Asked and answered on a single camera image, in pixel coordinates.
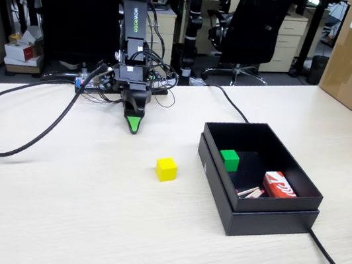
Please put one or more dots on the black cardboard box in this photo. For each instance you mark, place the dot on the black cardboard box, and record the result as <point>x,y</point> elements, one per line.
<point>228,137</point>

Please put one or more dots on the yellow tape roll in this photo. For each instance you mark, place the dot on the yellow tape roll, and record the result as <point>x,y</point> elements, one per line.
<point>15,37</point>

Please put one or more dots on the white and red carton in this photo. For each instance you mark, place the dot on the white and red carton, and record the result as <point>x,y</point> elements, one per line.
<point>18,51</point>

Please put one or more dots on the green cube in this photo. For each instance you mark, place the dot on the green cube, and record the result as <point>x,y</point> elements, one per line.
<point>229,160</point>

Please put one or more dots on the red and white matchbox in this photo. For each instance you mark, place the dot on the red and white matchbox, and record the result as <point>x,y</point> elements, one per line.
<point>279,187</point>

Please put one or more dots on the dark waste bin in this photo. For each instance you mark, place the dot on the dark waste bin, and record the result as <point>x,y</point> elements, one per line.
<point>318,70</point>

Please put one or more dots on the circuit board with red LED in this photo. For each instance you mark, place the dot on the circuit board with red LED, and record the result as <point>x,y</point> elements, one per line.
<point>79,82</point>

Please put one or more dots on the black pole with white rings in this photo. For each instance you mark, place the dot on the black pole with white rings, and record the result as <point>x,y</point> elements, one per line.
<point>193,24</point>

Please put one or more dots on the small gripper camera module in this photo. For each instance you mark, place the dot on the small gripper camera module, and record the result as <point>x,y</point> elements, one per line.
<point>105,79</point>

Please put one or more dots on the wooden match red head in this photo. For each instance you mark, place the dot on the wooden match red head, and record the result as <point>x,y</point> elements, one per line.
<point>251,193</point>
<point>247,191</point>
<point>256,195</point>

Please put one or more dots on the black open box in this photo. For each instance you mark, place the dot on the black open box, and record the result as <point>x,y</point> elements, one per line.
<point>268,225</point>

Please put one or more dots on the black mesh office chair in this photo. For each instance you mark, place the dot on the black mesh office chair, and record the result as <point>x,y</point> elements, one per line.
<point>256,24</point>

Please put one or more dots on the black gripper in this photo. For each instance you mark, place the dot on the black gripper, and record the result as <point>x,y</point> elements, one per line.
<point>129,85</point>

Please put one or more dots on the large black office chair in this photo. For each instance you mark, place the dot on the large black office chair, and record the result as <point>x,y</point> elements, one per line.
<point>78,6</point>

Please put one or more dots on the yellow cube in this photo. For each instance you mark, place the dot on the yellow cube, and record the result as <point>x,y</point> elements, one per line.
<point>166,170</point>

